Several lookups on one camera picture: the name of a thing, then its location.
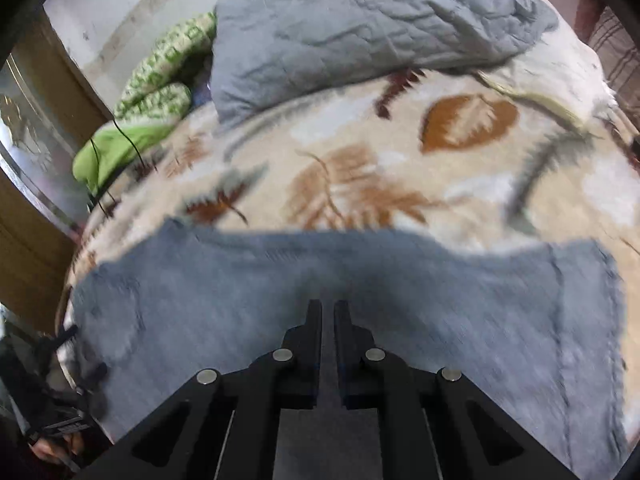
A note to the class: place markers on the white sheet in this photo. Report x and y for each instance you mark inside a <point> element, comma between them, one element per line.
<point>575,60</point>

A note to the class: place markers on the green patterned quilt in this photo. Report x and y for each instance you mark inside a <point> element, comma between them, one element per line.
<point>150,95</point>

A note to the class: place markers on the grey-blue denim pants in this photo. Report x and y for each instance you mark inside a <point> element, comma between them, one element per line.
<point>200,300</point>

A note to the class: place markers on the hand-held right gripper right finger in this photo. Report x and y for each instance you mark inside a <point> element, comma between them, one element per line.
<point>345,342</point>

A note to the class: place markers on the wooden door with patterned glass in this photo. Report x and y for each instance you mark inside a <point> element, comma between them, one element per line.
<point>30,240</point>

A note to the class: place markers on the plain green cloth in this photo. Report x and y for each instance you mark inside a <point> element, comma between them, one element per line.
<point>110,152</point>

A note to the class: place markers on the grey quilted pillow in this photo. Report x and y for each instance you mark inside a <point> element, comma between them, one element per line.
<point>350,25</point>

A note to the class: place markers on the leaf print blanket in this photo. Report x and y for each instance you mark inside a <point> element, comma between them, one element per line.
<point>360,125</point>

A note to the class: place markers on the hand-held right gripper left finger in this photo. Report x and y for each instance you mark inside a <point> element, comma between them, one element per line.
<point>312,342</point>

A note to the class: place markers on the purple printed cloth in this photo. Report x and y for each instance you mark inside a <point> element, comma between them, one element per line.
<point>201,91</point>

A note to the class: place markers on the person's left hand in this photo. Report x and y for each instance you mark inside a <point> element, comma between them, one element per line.
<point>52,449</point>

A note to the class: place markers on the striped cushion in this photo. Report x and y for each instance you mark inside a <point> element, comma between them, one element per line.
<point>620,50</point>

